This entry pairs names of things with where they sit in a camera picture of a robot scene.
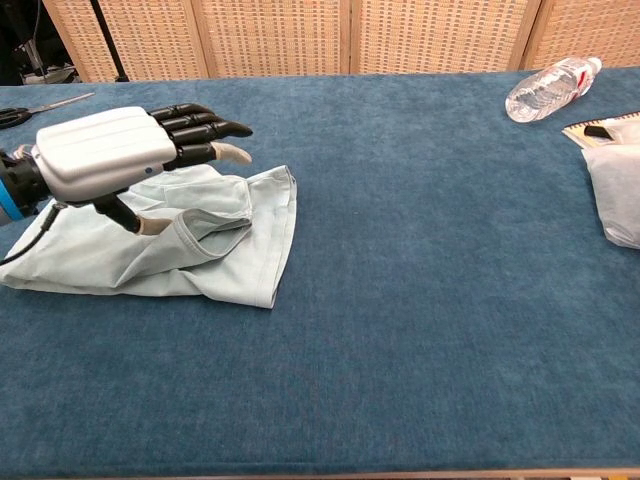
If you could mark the frosted bag with QR label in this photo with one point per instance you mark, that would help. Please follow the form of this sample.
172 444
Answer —
620 200

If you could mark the wooden rattan folding screen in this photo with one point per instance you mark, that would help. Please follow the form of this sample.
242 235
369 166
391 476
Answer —
275 35

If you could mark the brown spiral notebook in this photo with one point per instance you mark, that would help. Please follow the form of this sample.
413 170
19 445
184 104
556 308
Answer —
575 132

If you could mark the clear plastic water bottle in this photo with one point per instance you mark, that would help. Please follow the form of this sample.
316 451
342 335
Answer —
545 90

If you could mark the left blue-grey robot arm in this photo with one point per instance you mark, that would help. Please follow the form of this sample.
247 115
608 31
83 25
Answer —
20 185

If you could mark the blue table cover cloth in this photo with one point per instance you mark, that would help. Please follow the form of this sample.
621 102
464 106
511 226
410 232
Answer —
400 325

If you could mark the black tripod stand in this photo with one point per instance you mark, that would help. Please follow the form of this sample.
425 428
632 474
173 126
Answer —
107 30

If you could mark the light green t-shirt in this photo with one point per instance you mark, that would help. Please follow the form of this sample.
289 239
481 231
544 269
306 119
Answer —
225 260

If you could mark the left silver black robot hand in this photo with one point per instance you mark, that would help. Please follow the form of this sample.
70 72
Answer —
100 150

